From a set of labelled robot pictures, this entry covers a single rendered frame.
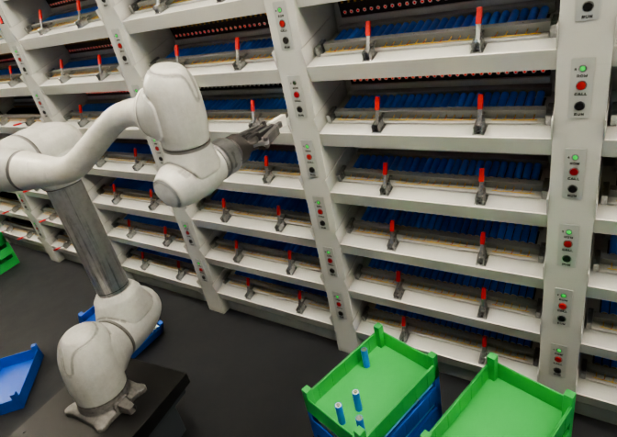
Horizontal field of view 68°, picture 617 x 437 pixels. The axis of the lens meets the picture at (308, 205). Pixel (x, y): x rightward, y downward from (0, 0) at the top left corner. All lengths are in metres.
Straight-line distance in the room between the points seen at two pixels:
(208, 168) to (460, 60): 0.61
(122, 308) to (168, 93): 0.85
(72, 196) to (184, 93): 0.65
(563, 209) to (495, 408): 0.50
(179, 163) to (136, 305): 0.73
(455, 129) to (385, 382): 0.68
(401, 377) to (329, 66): 0.85
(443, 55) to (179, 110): 0.60
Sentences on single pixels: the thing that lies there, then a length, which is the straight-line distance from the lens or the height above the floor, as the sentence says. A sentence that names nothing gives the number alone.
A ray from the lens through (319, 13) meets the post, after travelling 1.39.
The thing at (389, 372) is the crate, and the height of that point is 0.32.
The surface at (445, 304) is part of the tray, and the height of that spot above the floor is 0.33.
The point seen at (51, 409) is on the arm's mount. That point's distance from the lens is 1.77.
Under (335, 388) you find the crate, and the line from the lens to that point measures 1.33.
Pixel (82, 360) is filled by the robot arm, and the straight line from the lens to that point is 1.50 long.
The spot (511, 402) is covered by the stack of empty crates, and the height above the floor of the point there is 0.32.
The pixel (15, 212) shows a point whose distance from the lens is 3.42.
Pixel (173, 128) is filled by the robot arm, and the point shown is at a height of 1.10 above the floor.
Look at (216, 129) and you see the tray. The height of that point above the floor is 0.90.
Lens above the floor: 1.33
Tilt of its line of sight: 27 degrees down
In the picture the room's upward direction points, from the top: 12 degrees counter-clockwise
